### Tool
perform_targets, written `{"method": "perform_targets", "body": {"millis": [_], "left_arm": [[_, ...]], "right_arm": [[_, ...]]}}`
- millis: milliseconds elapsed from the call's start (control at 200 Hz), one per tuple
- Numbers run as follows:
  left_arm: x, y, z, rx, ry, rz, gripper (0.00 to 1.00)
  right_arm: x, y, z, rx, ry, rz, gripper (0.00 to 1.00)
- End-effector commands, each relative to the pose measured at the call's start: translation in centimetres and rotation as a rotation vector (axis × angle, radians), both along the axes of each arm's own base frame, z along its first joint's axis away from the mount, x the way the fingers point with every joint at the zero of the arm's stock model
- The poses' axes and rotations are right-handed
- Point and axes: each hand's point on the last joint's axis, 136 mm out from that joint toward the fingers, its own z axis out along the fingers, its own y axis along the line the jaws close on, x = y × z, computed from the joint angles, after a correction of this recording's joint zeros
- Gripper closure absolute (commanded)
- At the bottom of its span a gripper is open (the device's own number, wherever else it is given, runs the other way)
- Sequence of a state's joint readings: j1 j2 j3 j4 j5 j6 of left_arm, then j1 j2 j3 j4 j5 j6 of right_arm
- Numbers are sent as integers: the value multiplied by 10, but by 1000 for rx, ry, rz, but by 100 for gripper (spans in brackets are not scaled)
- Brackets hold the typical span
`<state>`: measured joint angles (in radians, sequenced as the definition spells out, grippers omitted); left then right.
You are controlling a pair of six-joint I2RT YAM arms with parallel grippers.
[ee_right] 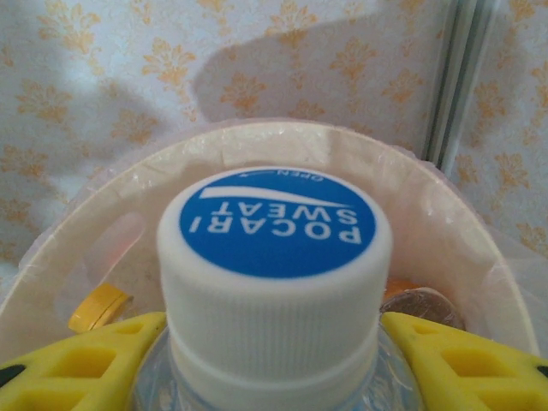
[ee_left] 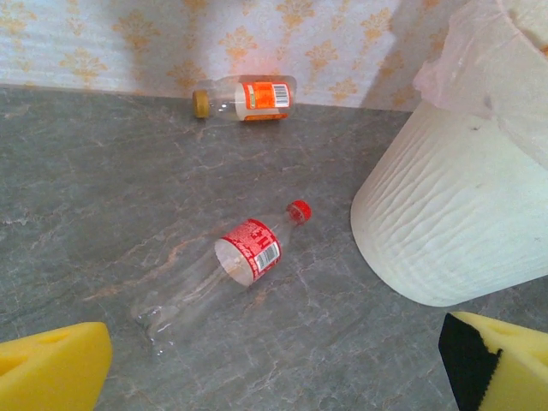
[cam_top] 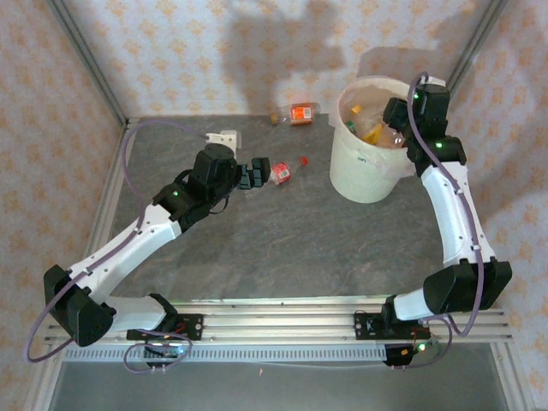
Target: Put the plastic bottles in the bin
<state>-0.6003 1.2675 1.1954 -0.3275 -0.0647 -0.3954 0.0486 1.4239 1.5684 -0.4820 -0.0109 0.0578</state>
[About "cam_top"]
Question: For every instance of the white plastic bin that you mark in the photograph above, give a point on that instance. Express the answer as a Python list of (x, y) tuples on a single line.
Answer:
[(364, 180)]

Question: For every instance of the translucent bin liner bag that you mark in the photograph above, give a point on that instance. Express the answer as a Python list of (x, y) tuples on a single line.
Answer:
[(402, 169)]

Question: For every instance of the clear bottle red label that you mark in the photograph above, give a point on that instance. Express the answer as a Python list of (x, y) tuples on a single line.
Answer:
[(281, 171)]

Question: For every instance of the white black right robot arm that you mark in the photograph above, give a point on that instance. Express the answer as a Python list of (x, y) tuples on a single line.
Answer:
[(449, 214)]

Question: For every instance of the small bottle orange label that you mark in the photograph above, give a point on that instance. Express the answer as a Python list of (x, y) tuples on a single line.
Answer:
[(301, 113)]

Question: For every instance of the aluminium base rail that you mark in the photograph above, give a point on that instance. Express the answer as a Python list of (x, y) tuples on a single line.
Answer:
[(278, 325)]

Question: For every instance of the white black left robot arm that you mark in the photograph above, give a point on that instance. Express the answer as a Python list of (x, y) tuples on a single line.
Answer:
[(128, 248)]

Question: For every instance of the aluminium table edge profile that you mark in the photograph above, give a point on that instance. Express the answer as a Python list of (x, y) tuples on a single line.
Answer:
[(112, 184)]

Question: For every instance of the aluminium frame post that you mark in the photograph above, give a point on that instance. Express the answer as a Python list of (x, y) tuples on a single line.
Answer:
[(514, 377), (91, 64), (468, 55)]

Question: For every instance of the orange juice bottle yellow cap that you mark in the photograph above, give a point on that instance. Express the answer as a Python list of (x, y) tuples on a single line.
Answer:
[(373, 133)]

